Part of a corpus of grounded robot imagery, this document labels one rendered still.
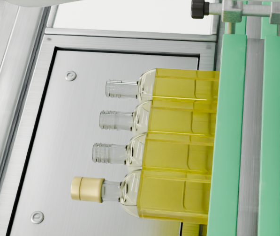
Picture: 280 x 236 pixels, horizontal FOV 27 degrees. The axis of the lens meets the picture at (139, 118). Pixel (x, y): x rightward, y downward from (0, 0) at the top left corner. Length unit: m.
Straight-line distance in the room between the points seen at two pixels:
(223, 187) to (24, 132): 0.48
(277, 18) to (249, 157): 0.20
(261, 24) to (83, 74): 0.36
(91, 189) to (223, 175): 0.22
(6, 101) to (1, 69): 0.08
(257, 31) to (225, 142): 0.27
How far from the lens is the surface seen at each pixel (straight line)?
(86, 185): 0.83
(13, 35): 1.21
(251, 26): 0.94
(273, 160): 0.70
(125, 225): 0.95
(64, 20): 1.19
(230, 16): 0.80
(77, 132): 1.04
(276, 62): 0.78
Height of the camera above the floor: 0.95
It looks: 9 degrees up
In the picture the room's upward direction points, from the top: 86 degrees counter-clockwise
